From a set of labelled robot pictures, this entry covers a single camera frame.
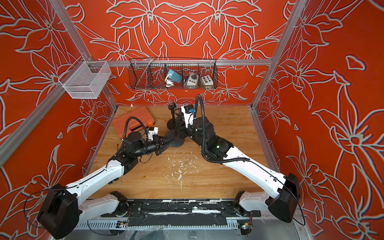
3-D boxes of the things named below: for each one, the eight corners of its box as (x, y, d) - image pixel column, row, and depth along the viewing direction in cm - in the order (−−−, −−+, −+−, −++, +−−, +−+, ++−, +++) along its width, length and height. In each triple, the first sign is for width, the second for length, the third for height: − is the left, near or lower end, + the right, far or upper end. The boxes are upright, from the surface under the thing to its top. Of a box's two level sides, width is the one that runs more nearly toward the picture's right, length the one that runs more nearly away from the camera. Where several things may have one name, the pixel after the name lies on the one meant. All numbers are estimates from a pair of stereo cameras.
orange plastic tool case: (122, 140, 101) (119, 136, 97) (114, 123, 110) (111, 119, 106) (155, 123, 110) (153, 119, 106) (145, 109, 119) (144, 105, 115)
